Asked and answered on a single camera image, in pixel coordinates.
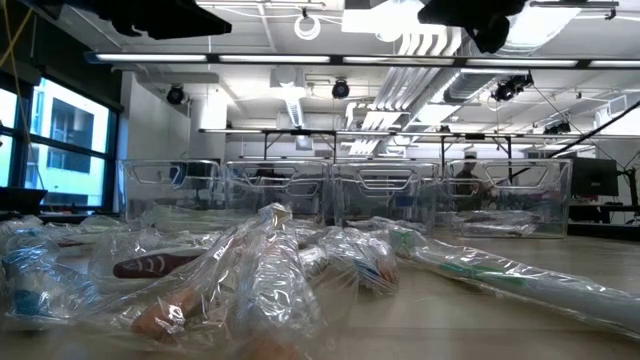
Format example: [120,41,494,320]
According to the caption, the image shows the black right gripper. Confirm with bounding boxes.
[417,0,529,55]

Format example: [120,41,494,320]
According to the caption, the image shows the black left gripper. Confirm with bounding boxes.
[94,0,233,41]

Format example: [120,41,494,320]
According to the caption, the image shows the long ceiling light bar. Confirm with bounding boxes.
[84,49,640,70]

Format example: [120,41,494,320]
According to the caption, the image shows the large window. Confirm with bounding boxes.
[0,74,121,211]

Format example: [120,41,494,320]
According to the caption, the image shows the person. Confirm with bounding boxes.
[452,154,484,211]

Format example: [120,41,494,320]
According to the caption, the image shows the clear plastic bin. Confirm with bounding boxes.
[439,158,574,240]
[223,159,335,224]
[332,162,444,234]
[116,159,226,221]

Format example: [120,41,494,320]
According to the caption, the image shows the black monitor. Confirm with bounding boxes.
[571,157,620,197]

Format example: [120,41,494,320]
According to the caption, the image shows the dark flat object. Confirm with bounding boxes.
[0,186,49,216]

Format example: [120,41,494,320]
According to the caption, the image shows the green white toothbrush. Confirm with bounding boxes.
[389,219,640,341]

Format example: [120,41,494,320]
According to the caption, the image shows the white cable coil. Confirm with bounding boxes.
[293,13,323,42]

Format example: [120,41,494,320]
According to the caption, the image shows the white ceiling duct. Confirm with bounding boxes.
[269,64,307,129]

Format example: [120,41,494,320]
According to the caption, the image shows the yellow cable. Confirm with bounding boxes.
[0,0,39,69]

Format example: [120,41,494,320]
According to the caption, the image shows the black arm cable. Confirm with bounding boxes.
[509,99,640,180]

